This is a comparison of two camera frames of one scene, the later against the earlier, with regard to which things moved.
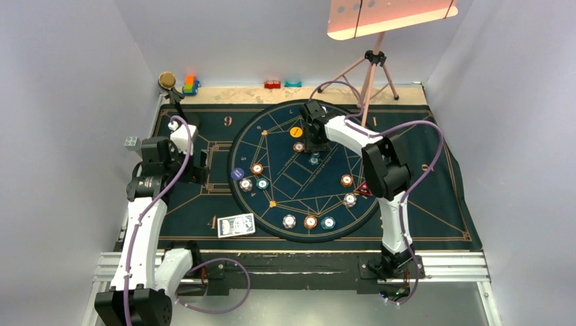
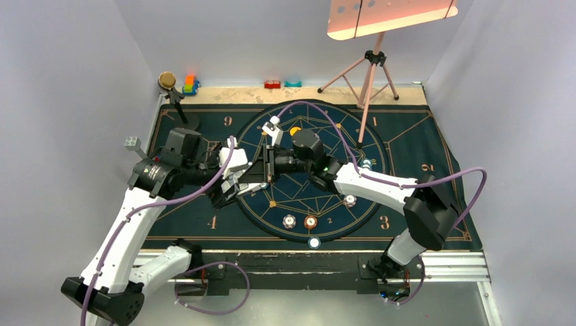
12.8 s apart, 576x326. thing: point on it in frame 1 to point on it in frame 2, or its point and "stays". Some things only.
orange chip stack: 310,221 stays
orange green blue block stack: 191,85 stays
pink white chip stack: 289,221 stays
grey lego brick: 133,143 stays
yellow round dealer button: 295,132 stays
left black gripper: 195,174 to 218,196
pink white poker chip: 350,200 stays
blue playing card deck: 236,225 to 229,187
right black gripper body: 314,144 to 286,162
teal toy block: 288,84 stays
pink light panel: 348,19 stays
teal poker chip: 328,223 to 314,243
